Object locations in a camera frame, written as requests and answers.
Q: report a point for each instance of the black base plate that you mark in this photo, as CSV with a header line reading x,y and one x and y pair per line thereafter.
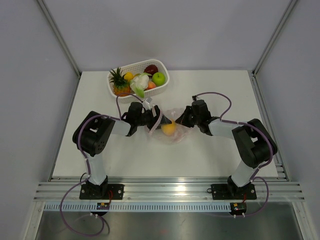
x,y
223,191
104,192

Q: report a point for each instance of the white slotted cable duct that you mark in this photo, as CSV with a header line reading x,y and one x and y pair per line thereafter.
x,y
143,207

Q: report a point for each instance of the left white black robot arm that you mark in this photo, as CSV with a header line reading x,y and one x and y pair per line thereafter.
x,y
91,138

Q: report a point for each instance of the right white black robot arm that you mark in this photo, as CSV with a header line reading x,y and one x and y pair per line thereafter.
x,y
255,146

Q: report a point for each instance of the fake round orange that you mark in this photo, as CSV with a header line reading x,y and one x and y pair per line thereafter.
x,y
169,129

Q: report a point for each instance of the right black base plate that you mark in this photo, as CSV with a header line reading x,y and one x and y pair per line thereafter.
x,y
223,191

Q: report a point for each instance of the aluminium mounting rail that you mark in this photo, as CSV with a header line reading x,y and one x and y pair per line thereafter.
x,y
169,189

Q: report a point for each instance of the white perforated plastic basket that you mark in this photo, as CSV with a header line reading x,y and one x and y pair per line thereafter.
x,y
136,69

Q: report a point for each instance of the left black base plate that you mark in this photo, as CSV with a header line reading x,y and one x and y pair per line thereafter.
x,y
104,192

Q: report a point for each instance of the left aluminium frame post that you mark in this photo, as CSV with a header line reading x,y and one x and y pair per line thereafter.
x,y
59,37

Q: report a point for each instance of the clear zip top bag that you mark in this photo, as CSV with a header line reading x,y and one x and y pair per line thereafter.
x,y
181,133

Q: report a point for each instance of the fake green apple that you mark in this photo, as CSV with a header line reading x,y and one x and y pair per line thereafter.
x,y
159,79

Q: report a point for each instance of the right aluminium frame post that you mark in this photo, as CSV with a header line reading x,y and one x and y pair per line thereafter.
x,y
275,35

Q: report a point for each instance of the fake yellow lemon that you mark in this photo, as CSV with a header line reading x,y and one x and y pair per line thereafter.
x,y
128,76

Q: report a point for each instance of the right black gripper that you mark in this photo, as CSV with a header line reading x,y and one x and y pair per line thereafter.
x,y
183,119

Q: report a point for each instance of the fake orange pineapple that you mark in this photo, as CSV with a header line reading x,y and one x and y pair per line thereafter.
x,y
120,85

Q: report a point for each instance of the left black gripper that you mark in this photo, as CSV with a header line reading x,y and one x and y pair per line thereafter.
x,y
153,120

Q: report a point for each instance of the aluminium frame post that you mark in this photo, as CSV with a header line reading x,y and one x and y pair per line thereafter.
x,y
275,35
59,37

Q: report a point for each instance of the fake pink peach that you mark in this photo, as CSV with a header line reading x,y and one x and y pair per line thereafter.
x,y
151,85

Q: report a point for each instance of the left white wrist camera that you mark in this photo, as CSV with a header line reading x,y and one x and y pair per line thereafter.
x,y
148,104

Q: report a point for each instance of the fake purple fruit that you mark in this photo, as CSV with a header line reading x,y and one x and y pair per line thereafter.
x,y
151,69

